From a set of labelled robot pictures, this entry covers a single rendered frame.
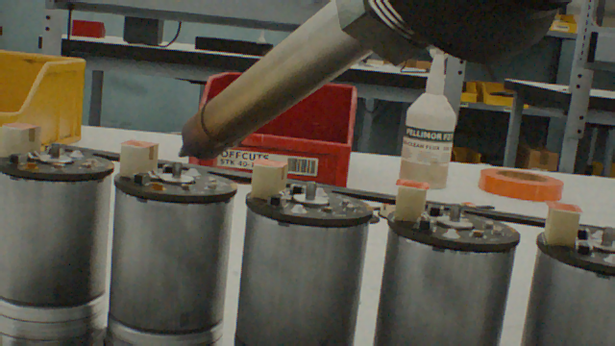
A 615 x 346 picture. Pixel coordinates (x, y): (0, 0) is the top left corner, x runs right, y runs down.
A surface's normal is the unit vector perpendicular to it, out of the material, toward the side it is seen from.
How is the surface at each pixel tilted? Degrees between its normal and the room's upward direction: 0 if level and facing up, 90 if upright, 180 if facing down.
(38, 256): 90
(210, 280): 90
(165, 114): 90
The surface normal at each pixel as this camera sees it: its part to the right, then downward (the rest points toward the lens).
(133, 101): 0.06, 0.18
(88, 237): 0.81, 0.19
